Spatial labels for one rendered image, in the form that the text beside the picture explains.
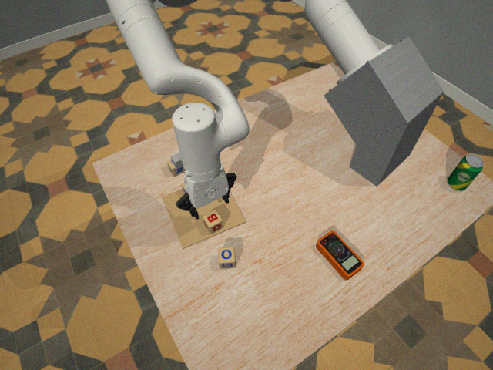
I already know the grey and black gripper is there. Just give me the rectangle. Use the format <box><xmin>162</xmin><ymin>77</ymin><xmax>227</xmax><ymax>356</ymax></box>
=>
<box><xmin>176</xmin><ymin>164</ymin><xmax>237</xmax><ymax>220</ymax></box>

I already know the orange digital multimeter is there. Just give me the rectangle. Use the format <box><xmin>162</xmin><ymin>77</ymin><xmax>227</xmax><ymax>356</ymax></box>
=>
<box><xmin>316</xmin><ymin>231</ymin><xmax>364</xmax><ymax>280</ymax></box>

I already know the tan mat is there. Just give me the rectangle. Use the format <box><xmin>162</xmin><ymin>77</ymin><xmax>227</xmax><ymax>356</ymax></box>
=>
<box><xmin>163</xmin><ymin>189</ymin><xmax>247</xmax><ymax>249</ymax></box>

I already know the green drink can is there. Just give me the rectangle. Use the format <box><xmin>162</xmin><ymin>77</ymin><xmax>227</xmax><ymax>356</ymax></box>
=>
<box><xmin>448</xmin><ymin>154</ymin><xmax>484</xmax><ymax>191</ymax></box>

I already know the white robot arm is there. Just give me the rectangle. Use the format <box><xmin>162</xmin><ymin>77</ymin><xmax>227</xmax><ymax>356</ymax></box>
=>
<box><xmin>106</xmin><ymin>0</ymin><xmax>392</xmax><ymax>181</ymax></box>

